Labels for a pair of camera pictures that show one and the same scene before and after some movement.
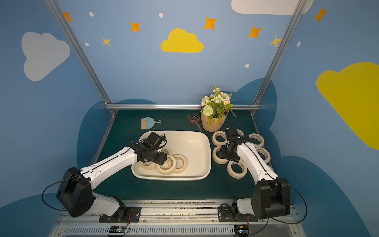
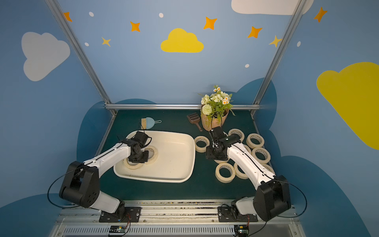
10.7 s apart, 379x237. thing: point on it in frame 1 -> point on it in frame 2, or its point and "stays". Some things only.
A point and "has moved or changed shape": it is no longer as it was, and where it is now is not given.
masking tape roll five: (167, 172) -> (238, 174)
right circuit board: (242, 230) stays
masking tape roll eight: (151, 166) has moved or changed shape
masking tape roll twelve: (166, 150) -> (225, 165)
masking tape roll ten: (178, 171) -> (219, 161)
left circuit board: (117, 229) stays
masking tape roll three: (219, 134) -> (202, 138)
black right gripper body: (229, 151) -> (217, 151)
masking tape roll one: (260, 149) stays
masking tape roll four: (256, 136) stays
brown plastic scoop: (194, 117) stays
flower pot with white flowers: (214, 108) stays
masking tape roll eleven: (235, 175) has moved or changed shape
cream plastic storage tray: (195, 145) has moved or changed shape
